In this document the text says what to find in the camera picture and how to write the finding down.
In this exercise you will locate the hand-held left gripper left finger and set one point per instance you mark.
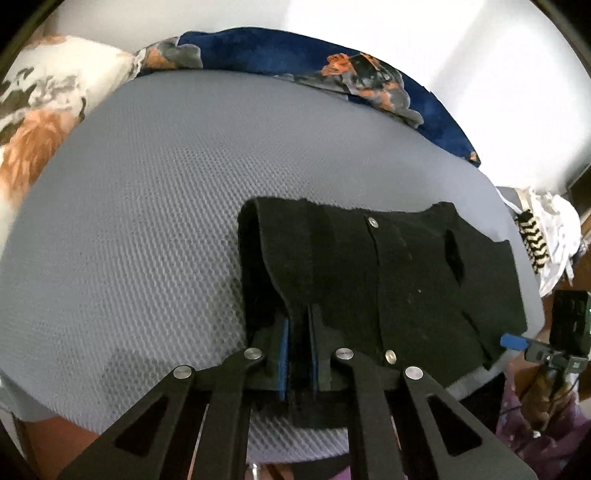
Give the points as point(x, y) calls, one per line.
point(285, 360)

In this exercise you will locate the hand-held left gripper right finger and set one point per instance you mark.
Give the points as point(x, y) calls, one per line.
point(313, 355)

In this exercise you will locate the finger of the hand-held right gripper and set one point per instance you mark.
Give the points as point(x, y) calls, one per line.
point(510, 342)

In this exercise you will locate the black pants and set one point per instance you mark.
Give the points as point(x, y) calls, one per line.
point(415, 277)

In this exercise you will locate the person's right hand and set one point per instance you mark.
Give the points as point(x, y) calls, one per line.
point(547, 397)

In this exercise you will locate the purple floral clothing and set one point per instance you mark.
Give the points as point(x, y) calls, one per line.
point(517, 434)

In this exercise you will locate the black white striped cloth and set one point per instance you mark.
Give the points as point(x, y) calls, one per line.
point(531, 240)

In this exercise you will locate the white clothes pile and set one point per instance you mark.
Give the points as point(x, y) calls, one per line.
point(561, 221)

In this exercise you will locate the grey mesh mattress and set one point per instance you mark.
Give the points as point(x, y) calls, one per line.
point(138, 230)

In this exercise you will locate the blue floral blanket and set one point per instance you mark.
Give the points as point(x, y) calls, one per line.
point(277, 50)

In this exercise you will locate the white orange floral pillow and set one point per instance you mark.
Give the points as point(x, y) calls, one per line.
point(37, 115)

